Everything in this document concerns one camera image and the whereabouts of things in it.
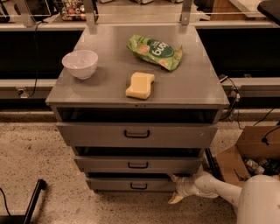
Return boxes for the can inside cardboard box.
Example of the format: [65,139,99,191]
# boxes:
[244,158,264,175]

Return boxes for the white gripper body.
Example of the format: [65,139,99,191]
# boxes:
[176,177,196,197]

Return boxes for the grey drawer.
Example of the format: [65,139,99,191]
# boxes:
[86,178,175,192]
[57,122,217,148]
[74,156,202,174]

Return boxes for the grey top drawer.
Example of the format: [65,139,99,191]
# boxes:
[57,122,217,148]

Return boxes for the white bowl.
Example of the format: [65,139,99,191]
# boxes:
[62,50,99,80]

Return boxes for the black cable on left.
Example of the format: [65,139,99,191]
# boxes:
[28,20,49,99]

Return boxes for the grey metal drawer cabinet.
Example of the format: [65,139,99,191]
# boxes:
[46,25,228,179]

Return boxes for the green chip bag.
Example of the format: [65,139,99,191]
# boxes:
[127,34,183,71]

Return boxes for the black bar beside cabinet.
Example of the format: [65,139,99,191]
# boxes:
[205,148,221,179]

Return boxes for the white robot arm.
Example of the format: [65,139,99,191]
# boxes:
[169,171,280,224]

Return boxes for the black metal stand leg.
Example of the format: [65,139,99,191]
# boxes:
[0,179,47,224]

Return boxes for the yellow sponge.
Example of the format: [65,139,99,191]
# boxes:
[125,72,155,100]

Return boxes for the grey bottom drawer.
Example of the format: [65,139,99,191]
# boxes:
[86,178,175,192]

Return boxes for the basket of colourful items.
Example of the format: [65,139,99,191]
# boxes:
[60,0,86,21]

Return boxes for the black cables on right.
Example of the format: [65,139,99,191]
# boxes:
[218,73,242,122]

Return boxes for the grey middle drawer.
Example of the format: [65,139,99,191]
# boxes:
[74,156,202,174]

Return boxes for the cardboard box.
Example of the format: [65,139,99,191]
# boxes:
[216,126,280,186]

